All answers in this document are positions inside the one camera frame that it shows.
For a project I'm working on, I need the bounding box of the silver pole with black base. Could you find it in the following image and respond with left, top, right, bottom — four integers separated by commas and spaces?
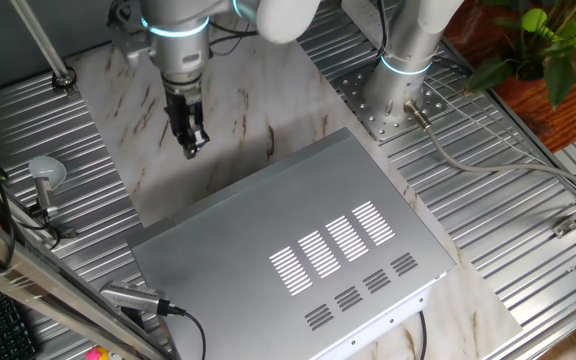
9, 0, 80, 99

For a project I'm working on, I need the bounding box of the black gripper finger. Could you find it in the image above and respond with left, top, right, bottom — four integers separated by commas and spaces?
191, 124, 211, 151
175, 124, 195, 161

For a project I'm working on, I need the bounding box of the potted green plant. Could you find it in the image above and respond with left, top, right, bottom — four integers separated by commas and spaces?
467, 0, 576, 111

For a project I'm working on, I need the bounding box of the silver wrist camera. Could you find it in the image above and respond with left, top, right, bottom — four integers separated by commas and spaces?
109, 27, 153, 67

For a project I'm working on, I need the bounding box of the grey robot power cable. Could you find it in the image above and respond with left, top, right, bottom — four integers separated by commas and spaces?
401, 98, 576, 201

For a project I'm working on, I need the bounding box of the silver finned camera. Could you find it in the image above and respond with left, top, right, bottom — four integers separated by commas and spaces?
98, 279, 165, 317

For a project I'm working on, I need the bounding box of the black microwave power cord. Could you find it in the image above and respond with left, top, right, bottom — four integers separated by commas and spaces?
416, 309, 429, 360

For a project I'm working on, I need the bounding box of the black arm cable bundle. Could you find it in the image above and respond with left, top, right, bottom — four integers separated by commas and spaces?
373, 0, 390, 57

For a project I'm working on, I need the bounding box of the silver microwave housing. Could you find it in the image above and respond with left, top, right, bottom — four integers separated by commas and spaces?
126, 127, 458, 360

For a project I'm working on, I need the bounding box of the aluminium frame beam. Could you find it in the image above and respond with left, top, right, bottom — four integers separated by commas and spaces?
0, 202, 174, 360

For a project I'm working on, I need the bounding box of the marble pattern table mat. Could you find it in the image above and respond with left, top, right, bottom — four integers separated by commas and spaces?
65, 12, 524, 360

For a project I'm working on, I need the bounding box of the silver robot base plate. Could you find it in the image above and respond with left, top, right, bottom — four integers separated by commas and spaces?
335, 62, 450, 145

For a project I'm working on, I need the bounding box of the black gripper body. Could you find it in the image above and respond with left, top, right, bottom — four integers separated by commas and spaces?
162, 80, 204, 129

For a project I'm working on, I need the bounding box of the black finned camera cable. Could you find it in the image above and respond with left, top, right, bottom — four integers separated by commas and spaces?
156, 298, 208, 360

